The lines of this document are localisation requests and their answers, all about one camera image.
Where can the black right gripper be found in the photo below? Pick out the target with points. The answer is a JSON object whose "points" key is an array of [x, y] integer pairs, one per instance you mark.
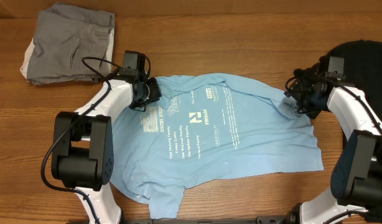
{"points": [[293, 91]]}

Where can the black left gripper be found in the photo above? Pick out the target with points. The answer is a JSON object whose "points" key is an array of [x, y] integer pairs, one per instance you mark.
{"points": [[155, 93]]}

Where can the light blue printed t-shirt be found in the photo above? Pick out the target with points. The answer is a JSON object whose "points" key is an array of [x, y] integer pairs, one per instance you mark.
{"points": [[213, 126]]}

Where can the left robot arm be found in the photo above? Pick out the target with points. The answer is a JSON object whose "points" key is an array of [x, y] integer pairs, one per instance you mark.
{"points": [[81, 157]]}

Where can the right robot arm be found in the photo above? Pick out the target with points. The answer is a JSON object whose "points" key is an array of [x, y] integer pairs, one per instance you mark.
{"points": [[356, 180]]}

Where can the black garment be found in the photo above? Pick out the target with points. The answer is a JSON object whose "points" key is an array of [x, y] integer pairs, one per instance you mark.
{"points": [[363, 69]]}

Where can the folded grey shorts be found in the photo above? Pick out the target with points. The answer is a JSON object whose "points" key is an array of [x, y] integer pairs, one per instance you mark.
{"points": [[63, 36]]}

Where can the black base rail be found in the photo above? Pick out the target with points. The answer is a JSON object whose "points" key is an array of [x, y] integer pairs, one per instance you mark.
{"points": [[257, 220]]}

